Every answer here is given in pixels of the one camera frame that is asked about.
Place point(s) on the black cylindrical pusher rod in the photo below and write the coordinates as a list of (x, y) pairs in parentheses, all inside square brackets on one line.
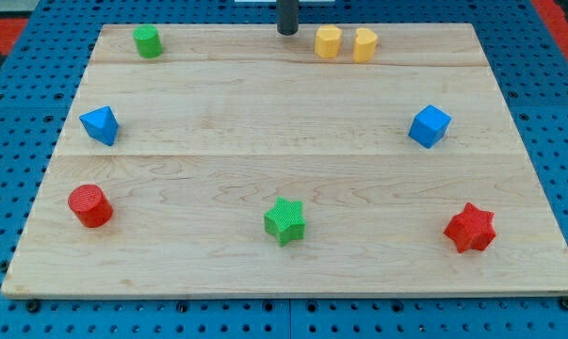
[(287, 12)]

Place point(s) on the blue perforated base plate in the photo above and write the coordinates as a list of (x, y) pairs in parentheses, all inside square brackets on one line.
[(42, 73)]

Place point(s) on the wooden board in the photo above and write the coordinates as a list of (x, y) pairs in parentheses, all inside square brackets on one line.
[(232, 116)]

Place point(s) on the red star block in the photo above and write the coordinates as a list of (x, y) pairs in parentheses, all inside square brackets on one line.
[(472, 229)]

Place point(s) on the yellow hexagon block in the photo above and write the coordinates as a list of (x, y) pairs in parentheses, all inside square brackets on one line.
[(328, 41)]

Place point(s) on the yellow heart block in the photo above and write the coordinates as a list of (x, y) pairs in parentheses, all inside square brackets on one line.
[(365, 44)]

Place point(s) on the green cylinder block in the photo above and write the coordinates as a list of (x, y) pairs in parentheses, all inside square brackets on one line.
[(147, 41)]

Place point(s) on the blue triangle block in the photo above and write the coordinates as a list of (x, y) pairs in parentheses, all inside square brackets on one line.
[(101, 125)]

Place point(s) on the green star block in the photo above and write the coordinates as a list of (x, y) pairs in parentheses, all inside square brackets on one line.
[(285, 221)]

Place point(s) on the red cylinder block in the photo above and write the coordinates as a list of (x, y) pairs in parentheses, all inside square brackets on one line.
[(90, 206)]

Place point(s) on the blue cube block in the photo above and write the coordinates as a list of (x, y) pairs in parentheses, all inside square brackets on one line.
[(429, 126)]

